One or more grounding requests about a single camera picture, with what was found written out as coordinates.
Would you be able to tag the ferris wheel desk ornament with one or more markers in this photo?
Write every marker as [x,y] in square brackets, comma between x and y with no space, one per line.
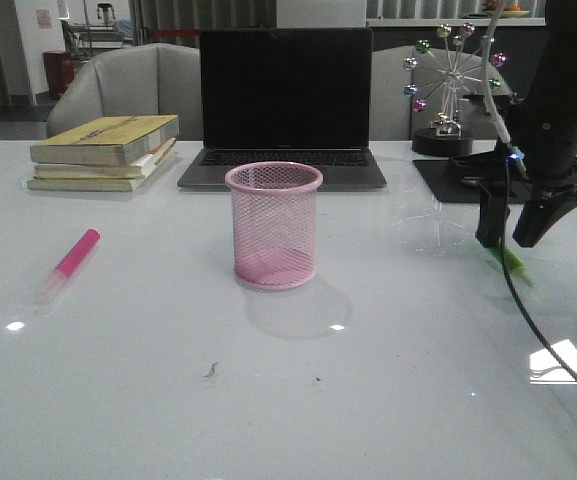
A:
[446,87]

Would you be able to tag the dark grey open laptop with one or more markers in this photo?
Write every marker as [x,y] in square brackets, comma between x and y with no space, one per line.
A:
[286,94]

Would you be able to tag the black mouse pad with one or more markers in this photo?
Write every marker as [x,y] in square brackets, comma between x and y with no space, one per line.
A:
[438,182]

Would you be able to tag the right grey armchair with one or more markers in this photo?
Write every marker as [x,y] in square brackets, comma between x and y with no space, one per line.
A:
[393,100]

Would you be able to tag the green highlighter pen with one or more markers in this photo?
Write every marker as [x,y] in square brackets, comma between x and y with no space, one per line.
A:
[510,262]

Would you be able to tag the pink highlighter pen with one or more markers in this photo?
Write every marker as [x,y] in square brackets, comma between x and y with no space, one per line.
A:
[58,278]

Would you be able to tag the bottom pale yellow book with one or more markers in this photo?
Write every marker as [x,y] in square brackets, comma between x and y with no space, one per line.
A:
[87,184]

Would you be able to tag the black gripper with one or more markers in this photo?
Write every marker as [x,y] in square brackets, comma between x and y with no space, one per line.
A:
[544,129]

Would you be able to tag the left grey armchair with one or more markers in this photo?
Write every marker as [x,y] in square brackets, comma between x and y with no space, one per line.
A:
[153,79]

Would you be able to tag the grey armchair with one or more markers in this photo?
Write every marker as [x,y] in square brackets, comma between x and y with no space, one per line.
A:
[393,100]
[153,79]

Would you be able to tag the red trash bin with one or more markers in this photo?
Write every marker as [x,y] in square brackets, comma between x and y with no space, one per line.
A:
[59,69]

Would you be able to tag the fruit bowl on counter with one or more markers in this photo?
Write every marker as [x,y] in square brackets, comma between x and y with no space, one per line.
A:
[510,11]

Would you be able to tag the pink mesh pen holder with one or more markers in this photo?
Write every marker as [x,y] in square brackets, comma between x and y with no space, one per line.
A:
[274,207]

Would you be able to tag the top yellow book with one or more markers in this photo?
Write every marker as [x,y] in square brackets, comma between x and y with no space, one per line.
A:
[113,140]

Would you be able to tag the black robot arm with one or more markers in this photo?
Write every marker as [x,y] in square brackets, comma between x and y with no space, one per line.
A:
[556,72]

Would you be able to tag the middle cream book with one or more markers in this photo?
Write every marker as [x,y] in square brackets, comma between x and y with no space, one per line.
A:
[139,169]

